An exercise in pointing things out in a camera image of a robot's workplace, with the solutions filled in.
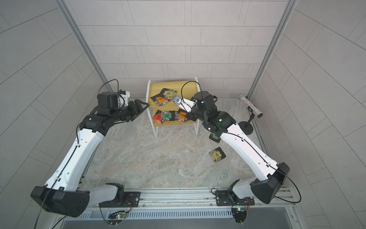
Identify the white frame wooden shelf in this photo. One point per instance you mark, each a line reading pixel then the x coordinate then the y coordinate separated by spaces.
pixel 155 87

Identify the circuit board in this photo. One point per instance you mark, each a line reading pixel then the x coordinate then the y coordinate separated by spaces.
pixel 239 215
pixel 114 219

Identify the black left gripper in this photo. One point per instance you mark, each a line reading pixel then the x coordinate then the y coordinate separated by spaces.
pixel 135 111

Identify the right circuit board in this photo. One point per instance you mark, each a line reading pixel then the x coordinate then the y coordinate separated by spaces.
pixel 239 215

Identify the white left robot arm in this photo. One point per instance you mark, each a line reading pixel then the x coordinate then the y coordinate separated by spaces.
pixel 61 194

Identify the orange label black tea bag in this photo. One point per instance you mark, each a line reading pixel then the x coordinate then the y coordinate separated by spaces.
pixel 160 99

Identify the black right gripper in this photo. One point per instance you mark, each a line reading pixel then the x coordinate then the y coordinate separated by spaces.
pixel 198 98

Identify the glitter roller on black stand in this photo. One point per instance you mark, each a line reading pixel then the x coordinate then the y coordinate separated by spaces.
pixel 246 126

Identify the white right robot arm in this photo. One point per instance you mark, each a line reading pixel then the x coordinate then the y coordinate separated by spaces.
pixel 269 175

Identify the yellow olive tea bag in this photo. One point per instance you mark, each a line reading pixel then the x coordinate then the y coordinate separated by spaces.
pixel 217 154

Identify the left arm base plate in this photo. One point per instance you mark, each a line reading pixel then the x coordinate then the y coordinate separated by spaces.
pixel 128 198

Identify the aluminium rail frame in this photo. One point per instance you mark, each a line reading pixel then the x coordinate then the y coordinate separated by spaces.
pixel 189 208

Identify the green label floral tea bag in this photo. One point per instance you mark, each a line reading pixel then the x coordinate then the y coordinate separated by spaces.
pixel 167 116

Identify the red tea bag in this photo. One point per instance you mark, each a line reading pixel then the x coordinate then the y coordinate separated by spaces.
pixel 157 118

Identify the orange label lower tea bag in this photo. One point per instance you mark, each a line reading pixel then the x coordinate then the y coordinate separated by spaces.
pixel 180 115

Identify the left circuit board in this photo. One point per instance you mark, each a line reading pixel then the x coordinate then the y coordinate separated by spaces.
pixel 114 219

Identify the beige label tea bag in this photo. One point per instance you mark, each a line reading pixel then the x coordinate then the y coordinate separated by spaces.
pixel 168 94

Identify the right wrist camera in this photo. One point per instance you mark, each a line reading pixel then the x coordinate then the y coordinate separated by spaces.
pixel 183 103

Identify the green label top tea bag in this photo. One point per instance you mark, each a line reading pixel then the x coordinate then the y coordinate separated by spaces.
pixel 214 138

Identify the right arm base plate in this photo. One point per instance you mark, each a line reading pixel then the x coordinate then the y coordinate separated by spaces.
pixel 222 199

